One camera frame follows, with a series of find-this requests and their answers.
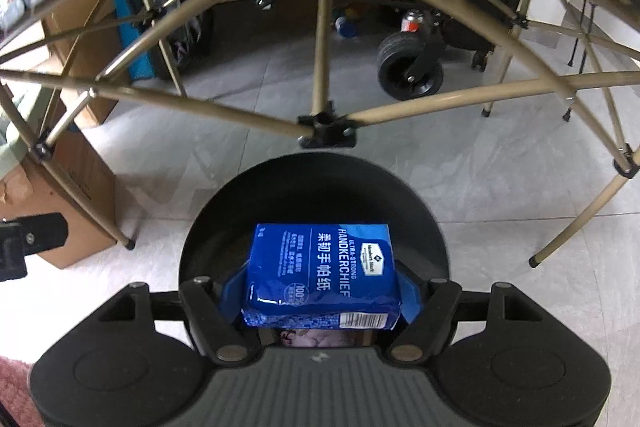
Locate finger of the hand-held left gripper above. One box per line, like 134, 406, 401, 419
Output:
0, 214, 68, 283

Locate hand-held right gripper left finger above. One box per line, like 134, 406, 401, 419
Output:
100, 267, 263, 365

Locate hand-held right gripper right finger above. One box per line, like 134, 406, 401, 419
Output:
382, 259, 543, 365

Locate blue tissue pack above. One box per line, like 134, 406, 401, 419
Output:
241, 222, 403, 332

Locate purple plush toy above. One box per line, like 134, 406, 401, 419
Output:
279, 328, 377, 349

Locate black trash bin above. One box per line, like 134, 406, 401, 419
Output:
178, 153, 451, 358

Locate cardboard box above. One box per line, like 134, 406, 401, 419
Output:
42, 0, 131, 125
0, 127, 117, 269

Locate pale green bag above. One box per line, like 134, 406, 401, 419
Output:
0, 92, 56, 178

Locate pink fluffy cloth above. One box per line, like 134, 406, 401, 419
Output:
0, 354, 41, 427

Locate blue box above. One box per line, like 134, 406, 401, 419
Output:
112, 0, 173, 82

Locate black wagon wheel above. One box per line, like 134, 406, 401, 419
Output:
376, 32, 445, 100

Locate dark hanging clothes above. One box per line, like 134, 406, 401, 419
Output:
150, 0, 213, 68

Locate red can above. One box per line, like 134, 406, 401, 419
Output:
401, 9, 426, 34

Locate black wheeled cart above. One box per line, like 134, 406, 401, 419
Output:
430, 0, 531, 72

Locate black tripod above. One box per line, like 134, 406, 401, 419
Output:
562, 2, 598, 120

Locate tan folding table frame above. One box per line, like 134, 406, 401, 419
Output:
0, 0, 640, 268

